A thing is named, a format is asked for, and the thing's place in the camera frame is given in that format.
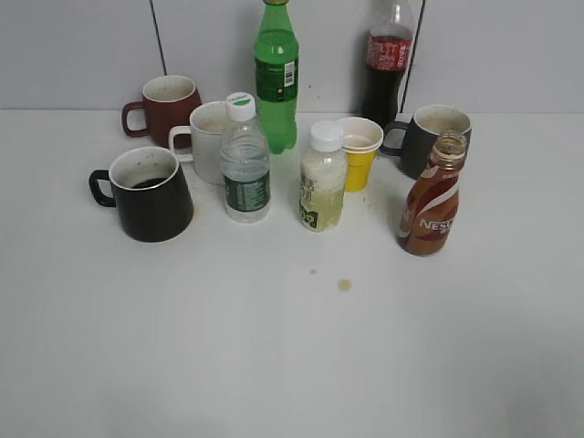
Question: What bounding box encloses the yellow paper cup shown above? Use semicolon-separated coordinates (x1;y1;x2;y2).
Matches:
338;117;384;193

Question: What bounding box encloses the right black wall cable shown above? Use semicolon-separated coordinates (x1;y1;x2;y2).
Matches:
397;0;427;114

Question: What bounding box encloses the yellowish juice bottle white cap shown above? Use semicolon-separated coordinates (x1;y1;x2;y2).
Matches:
299;120;348;233

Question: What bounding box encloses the black mug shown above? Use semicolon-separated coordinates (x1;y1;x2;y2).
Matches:
89;146;194;243

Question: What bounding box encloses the brown coffee bottle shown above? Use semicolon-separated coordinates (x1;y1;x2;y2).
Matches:
398;131;467;256

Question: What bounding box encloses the dark grey mug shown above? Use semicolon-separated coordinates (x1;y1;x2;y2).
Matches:
380;104;472;179

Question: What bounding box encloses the green soda bottle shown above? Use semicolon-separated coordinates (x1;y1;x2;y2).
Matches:
254;1;299;154

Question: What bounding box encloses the black wall cable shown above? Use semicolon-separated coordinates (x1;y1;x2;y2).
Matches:
150;0;168;77
397;0;427;114

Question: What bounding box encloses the cola bottle red label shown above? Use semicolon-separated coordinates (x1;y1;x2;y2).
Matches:
360;1;414;127

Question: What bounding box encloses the clear water bottle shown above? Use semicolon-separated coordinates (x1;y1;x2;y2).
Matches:
220;92;271;224

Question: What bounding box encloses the left black wall cable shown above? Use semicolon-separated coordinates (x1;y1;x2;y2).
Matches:
150;0;168;77

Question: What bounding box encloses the white mug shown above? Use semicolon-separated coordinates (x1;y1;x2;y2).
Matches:
168;101;228;185

